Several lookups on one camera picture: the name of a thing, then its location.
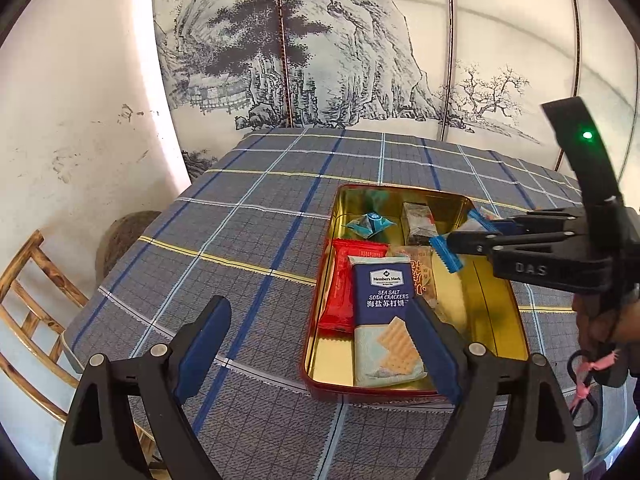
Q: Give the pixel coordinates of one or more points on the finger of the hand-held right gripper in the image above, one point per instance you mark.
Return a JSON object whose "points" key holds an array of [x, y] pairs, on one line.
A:
{"points": [[500, 241], [545, 221]]}

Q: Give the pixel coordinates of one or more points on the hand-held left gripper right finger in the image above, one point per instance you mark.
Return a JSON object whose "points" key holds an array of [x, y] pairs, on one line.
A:
{"points": [[435, 350]]}

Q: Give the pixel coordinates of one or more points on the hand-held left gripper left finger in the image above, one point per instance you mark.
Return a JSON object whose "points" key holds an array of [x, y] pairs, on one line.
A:
{"points": [[205, 345]]}

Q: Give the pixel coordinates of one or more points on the long cyan snack packet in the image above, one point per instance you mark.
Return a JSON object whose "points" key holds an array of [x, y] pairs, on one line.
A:
{"points": [[447, 255]]}

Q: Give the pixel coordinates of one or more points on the red and gold tin box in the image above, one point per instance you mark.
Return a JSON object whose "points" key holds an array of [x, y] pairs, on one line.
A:
{"points": [[480, 310]]}

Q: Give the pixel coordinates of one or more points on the blue and white cracker packet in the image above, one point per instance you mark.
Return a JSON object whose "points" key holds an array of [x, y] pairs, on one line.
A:
{"points": [[380, 300]]}

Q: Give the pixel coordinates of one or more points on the clear pastry packet orange label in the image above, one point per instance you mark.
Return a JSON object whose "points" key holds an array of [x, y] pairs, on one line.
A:
{"points": [[422, 272]]}

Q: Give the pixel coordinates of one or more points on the dark brown snack packet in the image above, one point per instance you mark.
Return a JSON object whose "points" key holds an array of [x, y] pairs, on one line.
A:
{"points": [[419, 222]]}

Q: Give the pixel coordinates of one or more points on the red snack packet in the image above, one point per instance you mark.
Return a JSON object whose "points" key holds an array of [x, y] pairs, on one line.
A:
{"points": [[340, 285]]}

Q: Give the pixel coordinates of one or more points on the small teal candy packet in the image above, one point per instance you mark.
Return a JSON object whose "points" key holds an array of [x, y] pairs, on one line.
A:
{"points": [[372, 224]]}

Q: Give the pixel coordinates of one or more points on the person's right hand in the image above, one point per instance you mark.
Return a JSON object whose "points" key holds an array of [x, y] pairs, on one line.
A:
{"points": [[600, 327]]}

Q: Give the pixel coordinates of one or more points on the pink ribbon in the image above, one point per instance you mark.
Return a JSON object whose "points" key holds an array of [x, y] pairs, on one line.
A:
{"points": [[602, 361]]}

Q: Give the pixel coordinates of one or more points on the black scissors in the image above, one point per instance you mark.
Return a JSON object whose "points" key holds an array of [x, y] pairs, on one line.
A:
{"points": [[571, 360]]}

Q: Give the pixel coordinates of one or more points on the round brown stool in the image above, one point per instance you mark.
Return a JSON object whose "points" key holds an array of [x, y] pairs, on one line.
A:
{"points": [[125, 240]]}

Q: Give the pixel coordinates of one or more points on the blue plaid tablecloth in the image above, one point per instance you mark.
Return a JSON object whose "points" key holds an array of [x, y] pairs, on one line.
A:
{"points": [[250, 210]]}

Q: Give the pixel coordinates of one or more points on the wooden chair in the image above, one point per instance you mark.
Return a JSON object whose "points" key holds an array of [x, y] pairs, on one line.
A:
{"points": [[30, 255]]}

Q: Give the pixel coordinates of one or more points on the landscape painted screen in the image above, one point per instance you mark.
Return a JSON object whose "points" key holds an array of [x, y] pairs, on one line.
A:
{"points": [[350, 60]]}

